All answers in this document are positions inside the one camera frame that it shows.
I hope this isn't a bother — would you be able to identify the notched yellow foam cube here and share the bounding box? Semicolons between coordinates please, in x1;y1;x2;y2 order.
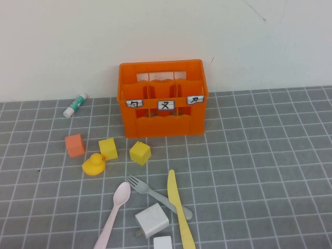
129;141;152;166

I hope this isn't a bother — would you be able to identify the white charger plug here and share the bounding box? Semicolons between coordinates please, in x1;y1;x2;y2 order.
134;202;170;239

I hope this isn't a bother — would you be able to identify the white label knife character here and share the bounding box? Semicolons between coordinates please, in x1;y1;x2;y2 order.
186;95;205;105

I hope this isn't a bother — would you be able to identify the plain yellow foam cube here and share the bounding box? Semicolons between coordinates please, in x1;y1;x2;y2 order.
98;137;119;161

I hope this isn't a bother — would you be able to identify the pale pink plastic spoon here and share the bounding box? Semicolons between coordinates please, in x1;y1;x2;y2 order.
93;181;131;249

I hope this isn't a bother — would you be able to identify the orange plastic cutlery holder crate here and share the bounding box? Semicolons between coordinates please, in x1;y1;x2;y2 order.
116;59;210;139

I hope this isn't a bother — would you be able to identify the white green glue stick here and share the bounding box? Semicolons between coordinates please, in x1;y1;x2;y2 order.
63;93;88;118

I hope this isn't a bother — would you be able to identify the yellow rubber duck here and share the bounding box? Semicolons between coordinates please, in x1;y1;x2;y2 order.
81;153;106;177

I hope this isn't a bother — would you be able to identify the white label fork character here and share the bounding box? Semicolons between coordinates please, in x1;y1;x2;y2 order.
157;100;175;110

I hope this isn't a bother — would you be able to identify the orange foam cube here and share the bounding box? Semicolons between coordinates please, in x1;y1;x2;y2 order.
64;133;86;158

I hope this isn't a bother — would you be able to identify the grey grid table mat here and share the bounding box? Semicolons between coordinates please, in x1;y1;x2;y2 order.
0;85;332;249

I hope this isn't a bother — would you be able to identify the white foam cube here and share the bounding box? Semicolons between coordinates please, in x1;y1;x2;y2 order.
153;236;173;249

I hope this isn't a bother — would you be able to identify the yellow plastic knife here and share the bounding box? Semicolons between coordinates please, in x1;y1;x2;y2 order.
167;169;197;249

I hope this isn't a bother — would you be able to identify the grey plastic fork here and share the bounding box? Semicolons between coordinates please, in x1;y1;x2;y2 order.
126;174;193;221

